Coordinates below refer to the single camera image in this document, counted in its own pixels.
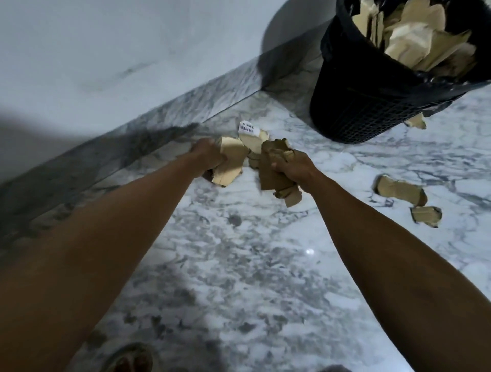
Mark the person's left hand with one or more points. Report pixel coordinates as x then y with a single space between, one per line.
207 155

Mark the person's right hand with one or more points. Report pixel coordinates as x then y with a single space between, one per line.
297 168

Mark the torn brown paper handful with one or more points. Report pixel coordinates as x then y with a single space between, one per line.
445 48
368 19
268 176
425 13
410 44
234 161

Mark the black bin with liner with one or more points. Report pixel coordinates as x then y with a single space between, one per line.
364 122

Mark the brown paper pieces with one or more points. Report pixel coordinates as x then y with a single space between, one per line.
399 189

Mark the person's left forearm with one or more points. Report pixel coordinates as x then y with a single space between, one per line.
76 276

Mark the person's right forearm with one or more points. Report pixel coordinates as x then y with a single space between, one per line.
414 276

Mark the person's left white sandal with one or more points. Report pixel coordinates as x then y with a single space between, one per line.
130 360

